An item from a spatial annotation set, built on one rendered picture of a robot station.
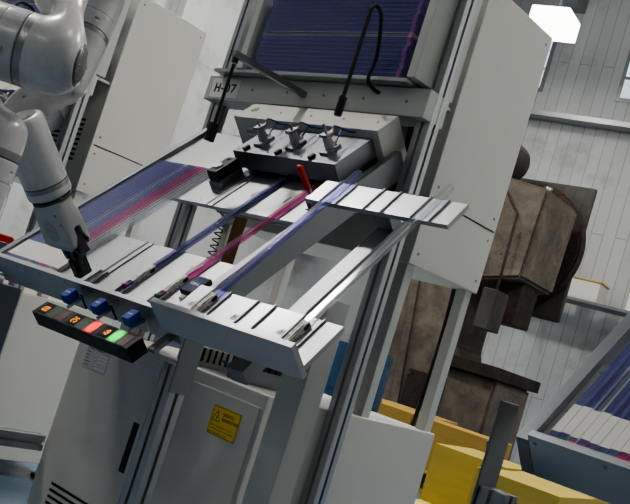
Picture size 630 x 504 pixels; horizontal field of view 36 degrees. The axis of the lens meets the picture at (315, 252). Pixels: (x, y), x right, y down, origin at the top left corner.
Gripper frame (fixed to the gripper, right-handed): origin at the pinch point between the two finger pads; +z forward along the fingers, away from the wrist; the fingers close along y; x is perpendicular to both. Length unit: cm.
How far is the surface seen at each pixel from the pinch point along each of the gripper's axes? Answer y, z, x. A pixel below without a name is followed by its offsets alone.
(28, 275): -32.5, 10.8, 3.3
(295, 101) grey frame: -16, 1, 80
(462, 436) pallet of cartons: -176, 334, 289
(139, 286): 1.9, 10.1, 9.5
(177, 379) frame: 25.0, 18.0, -2.9
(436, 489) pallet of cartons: -107, 263, 187
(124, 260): -11.3, 10.0, 15.7
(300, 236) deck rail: 21.0, 11.2, 38.4
